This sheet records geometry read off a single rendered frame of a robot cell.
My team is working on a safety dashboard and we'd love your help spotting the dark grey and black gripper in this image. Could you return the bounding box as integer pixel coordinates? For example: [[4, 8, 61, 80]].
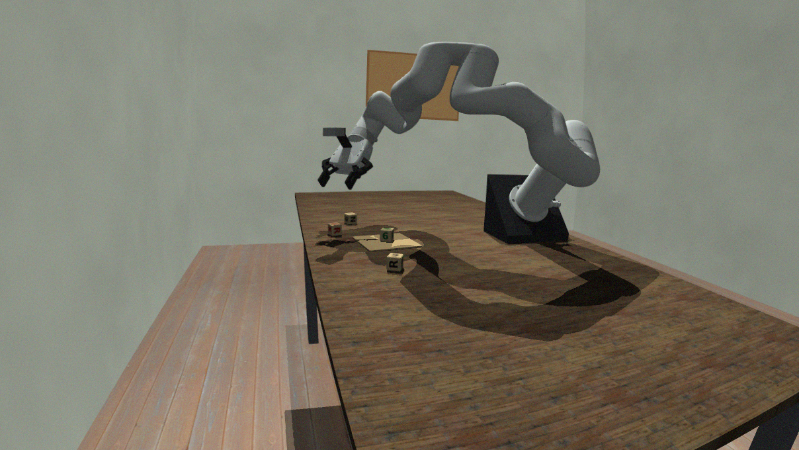
[[318, 134, 373, 190]]

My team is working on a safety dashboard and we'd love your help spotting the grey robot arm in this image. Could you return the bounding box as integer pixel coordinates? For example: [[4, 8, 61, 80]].
[[350, 42, 600, 222]]

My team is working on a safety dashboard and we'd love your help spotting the cream flat mat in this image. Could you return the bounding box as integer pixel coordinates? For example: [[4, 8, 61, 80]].
[[352, 233, 422, 252]]

